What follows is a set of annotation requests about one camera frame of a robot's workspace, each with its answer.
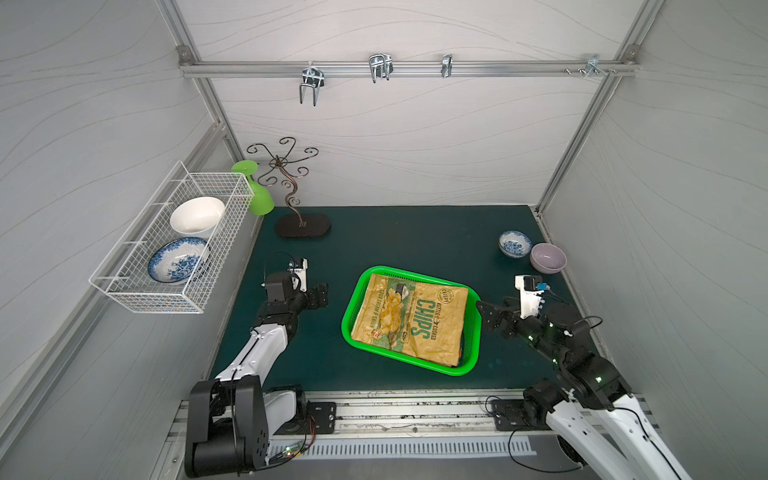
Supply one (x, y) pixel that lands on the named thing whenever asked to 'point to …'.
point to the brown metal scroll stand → (307, 226)
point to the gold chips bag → (424, 322)
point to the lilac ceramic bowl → (548, 258)
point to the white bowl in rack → (197, 216)
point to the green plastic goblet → (262, 203)
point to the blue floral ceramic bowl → (515, 244)
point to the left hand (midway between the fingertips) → (312, 284)
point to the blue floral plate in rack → (176, 260)
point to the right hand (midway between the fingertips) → (493, 299)
